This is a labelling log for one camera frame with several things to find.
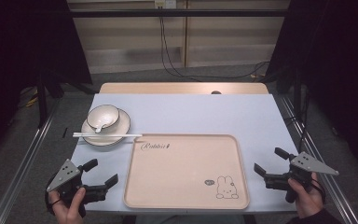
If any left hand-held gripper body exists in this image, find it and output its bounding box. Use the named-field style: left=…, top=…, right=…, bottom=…
left=46, top=159, right=108, bottom=218

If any white ceramic spoon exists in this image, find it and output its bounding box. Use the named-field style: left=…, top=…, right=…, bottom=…
left=93, top=119, right=114, bottom=134

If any white wall socket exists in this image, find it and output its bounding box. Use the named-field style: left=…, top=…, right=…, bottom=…
left=154, top=0, right=177, bottom=9

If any black horizontal bar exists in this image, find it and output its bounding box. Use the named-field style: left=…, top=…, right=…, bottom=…
left=69, top=8, right=291, bottom=19

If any person's right hand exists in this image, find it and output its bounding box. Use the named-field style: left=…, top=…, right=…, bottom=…
left=287, top=172, right=325, bottom=220

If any yellow cable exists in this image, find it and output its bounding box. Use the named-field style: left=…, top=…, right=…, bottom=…
left=20, top=88, right=40, bottom=108

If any wooden table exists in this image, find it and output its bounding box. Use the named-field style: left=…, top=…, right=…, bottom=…
left=99, top=81, right=269, bottom=95

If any white bowl with dark rim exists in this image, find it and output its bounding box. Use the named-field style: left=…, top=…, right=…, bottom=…
left=86, top=104, right=120, bottom=131

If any black cable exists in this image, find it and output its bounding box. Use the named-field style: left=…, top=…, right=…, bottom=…
left=158, top=15, right=269, bottom=80
left=159, top=15, right=194, bottom=79

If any person's left hand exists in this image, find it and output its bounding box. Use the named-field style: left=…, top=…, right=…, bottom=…
left=48, top=187, right=87, bottom=224

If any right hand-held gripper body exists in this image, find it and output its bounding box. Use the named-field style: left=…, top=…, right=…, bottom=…
left=263, top=151, right=339, bottom=203

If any beige tray with rabbit print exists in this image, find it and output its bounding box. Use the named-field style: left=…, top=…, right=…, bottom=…
left=123, top=133, right=251, bottom=210

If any aluminium rail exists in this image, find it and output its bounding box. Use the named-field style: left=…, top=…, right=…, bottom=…
left=278, top=94, right=358, bottom=224
left=0, top=98, right=62, bottom=224

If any black metal stand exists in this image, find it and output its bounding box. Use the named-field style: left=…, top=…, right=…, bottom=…
left=269, top=66, right=311, bottom=147
left=35, top=71, right=97, bottom=129

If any black curtain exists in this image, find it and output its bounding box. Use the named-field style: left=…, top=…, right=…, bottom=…
left=265, top=0, right=358, bottom=178
left=0, top=0, right=93, bottom=162

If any light blue table mat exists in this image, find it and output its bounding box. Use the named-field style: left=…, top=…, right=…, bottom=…
left=70, top=93, right=298, bottom=215

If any black wrist strap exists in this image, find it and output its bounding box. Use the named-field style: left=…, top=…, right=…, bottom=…
left=310, top=178, right=327, bottom=204

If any white plate with dark rim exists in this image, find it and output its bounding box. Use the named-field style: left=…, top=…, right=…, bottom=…
left=80, top=108, right=131, bottom=147

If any white chopstick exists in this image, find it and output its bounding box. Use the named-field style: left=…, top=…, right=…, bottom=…
left=73, top=133, right=143, bottom=138
left=73, top=133, right=143, bottom=137

